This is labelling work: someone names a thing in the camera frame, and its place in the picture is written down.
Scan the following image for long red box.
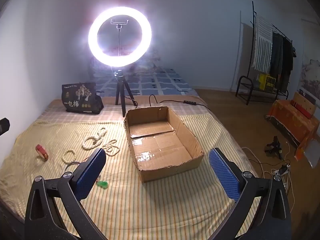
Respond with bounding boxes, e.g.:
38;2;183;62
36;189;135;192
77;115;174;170
290;100;313;119

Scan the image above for black hanging garment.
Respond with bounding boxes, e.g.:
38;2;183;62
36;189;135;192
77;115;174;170
280;36;297;92

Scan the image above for dark green hanging garment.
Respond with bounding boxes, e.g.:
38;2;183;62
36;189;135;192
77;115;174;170
269;32;285;81

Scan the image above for white bead bracelet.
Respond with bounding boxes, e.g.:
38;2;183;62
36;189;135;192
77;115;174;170
62;149;76;163

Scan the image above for white floor cables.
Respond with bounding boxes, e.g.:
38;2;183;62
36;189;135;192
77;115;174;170
241;142;293;198

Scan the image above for yellow striped blanket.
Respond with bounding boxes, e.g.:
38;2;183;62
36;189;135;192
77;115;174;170
0;114;259;240

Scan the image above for wall poster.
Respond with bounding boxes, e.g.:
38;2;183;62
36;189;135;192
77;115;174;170
297;55;320;103

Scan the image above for ring light on black tripod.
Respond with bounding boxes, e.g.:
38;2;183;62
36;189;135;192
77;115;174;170
88;6;152;117

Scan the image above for black metal clothes rack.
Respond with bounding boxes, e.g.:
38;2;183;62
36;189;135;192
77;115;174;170
235;1;297;106

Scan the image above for thin metal bangle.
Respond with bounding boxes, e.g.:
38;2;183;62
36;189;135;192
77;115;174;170
65;162;83;173

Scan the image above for beige plaid bed sheet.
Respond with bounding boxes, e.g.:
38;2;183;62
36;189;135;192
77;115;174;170
37;94;212;128

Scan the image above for orange cloth covered box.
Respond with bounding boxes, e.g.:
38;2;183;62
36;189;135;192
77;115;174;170
265;99;320;162

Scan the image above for thin beige bead necklace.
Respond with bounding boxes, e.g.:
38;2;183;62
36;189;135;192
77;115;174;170
102;139;121;156

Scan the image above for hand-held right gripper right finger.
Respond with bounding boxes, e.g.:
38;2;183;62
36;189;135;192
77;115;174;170
209;147;293;240

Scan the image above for blue patchwork quilt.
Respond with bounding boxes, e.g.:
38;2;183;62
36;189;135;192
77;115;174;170
89;55;200;98

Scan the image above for black cable with inline switch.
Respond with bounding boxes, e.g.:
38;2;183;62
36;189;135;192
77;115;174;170
149;94;211;111

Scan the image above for black printed snack bag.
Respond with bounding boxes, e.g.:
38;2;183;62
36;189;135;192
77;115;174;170
62;82;104;114

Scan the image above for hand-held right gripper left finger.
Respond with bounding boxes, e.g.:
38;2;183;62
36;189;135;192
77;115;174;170
24;147;107;240

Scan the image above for grey plastic bag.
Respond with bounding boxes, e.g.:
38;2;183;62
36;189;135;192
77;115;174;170
303;138;320;168

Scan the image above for thick white pearl necklace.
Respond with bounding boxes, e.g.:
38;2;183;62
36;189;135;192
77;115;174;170
82;127;108;151

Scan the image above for yellow and black box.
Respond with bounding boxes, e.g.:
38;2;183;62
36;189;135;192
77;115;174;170
258;73;277;91

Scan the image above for cardboard box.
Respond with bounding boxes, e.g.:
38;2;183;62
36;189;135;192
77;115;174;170
124;106;204;183

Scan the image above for white striped hanging towel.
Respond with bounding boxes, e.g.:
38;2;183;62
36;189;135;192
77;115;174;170
251;14;274;72

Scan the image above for white power strip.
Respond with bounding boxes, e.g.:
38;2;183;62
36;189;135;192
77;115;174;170
273;164;292;177

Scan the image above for small black floor tripod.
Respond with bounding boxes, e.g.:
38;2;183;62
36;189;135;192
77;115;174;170
265;136;283;159

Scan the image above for brown cardboard piece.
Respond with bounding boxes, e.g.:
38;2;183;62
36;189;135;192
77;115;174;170
292;92;317;118

